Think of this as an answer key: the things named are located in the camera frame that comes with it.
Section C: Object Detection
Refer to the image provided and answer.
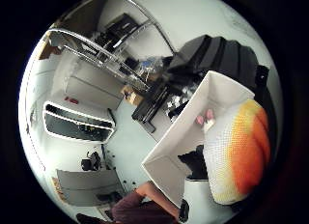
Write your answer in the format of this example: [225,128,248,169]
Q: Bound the orange and white soft toy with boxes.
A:
[194,98,272,206]

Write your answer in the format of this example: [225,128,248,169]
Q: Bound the white open box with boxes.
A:
[141,70,256,209]

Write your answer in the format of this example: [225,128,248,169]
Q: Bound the brown cardboard box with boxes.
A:
[120,84,145,106]

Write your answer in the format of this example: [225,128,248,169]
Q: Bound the black office chair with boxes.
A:
[80,151,104,172]

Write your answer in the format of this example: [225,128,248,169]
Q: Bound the black backpack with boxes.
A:
[167,35,270,92]

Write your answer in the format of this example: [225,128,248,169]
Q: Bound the grey desk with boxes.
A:
[55,168,126,208]

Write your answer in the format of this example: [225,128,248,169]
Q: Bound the white cabinet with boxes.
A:
[51,53,126,111]

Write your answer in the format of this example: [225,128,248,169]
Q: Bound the chrome metal rack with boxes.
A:
[47,0,178,92]

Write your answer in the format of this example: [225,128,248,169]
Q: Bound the black shelf unit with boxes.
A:
[95,13,143,52]

